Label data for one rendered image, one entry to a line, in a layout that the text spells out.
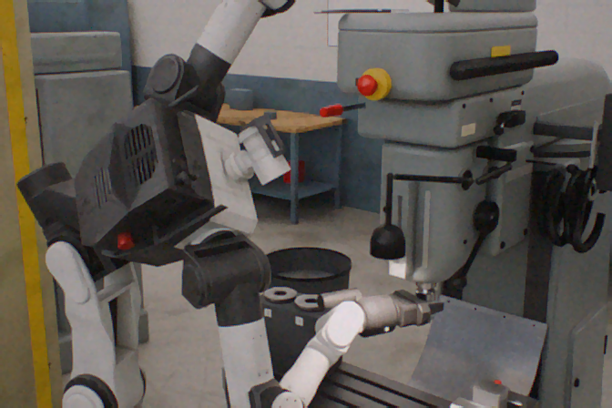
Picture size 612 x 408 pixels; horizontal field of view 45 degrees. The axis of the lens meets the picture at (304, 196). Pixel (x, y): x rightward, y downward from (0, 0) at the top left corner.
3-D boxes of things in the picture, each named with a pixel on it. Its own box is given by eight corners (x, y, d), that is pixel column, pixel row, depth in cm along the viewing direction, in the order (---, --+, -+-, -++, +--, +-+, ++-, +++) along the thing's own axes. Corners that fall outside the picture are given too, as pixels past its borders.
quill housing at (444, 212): (448, 295, 154) (455, 147, 146) (367, 273, 167) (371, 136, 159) (487, 270, 169) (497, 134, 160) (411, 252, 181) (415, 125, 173)
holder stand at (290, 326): (318, 383, 192) (319, 313, 187) (250, 362, 203) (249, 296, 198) (341, 365, 202) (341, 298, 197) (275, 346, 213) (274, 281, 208)
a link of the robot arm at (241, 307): (219, 331, 133) (206, 258, 133) (197, 328, 140) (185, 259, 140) (272, 317, 140) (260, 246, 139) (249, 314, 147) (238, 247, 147)
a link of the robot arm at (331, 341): (370, 313, 156) (339, 362, 148) (351, 324, 163) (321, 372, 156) (347, 294, 156) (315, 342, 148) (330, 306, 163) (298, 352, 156)
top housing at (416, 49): (438, 105, 132) (443, 14, 128) (324, 94, 148) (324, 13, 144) (539, 84, 168) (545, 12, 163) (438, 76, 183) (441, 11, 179)
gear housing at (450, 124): (456, 150, 142) (459, 99, 140) (354, 137, 157) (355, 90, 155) (525, 128, 168) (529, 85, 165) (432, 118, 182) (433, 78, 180)
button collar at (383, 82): (385, 101, 137) (386, 69, 135) (359, 98, 141) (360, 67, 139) (391, 100, 138) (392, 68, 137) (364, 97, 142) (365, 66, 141)
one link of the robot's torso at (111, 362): (61, 433, 171) (29, 242, 161) (107, 397, 187) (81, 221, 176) (116, 443, 165) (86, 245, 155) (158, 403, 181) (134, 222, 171)
